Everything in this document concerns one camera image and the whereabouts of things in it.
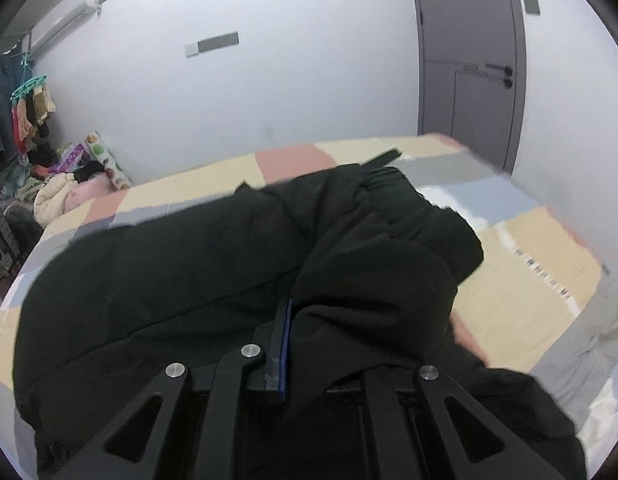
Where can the cream plush blanket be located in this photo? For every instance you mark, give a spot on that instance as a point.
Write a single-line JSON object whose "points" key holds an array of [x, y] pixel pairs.
{"points": [[51, 200]]}

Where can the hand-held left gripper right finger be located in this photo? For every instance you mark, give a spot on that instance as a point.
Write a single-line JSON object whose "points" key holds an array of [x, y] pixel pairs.
{"points": [[389, 410]]}

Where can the green clothes hanger rack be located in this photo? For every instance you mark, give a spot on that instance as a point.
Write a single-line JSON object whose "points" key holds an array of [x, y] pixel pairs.
{"points": [[29, 86]]}

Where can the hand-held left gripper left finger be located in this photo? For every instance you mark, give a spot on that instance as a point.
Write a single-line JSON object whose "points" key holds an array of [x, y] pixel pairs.
{"points": [[284, 330]]}

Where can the grey wall switch panel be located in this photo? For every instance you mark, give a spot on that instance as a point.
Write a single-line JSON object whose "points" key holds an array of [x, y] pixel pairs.
{"points": [[211, 44]]}

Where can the patchwork bed sheet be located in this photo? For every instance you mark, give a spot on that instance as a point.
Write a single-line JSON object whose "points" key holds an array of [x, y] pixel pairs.
{"points": [[534, 260]]}

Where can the white air conditioner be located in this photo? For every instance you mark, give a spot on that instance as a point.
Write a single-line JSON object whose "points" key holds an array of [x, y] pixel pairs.
{"points": [[49, 15]]}

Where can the small grey wall switch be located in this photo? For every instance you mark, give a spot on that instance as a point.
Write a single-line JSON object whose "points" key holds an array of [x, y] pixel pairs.
{"points": [[531, 6]]}

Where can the grey door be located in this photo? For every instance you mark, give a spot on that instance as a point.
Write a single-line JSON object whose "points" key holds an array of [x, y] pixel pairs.
{"points": [[466, 55]]}

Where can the black jacket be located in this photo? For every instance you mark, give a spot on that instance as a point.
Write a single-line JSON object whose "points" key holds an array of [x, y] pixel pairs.
{"points": [[199, 280]]}

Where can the pile of clothes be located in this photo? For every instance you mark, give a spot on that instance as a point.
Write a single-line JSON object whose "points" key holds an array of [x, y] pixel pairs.
{"points": [[14, 160]]}

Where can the patterned pillow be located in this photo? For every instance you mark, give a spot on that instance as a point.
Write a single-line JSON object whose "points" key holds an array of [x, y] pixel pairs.
{"points": [[105, 158]]}

